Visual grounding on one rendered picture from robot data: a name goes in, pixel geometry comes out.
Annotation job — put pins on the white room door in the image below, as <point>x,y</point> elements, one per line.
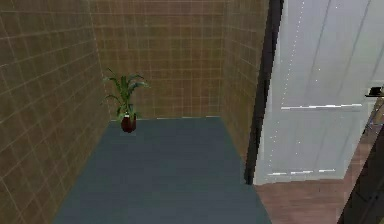
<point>313,100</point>

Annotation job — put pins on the green house plant red pot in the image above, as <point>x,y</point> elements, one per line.
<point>128,123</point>

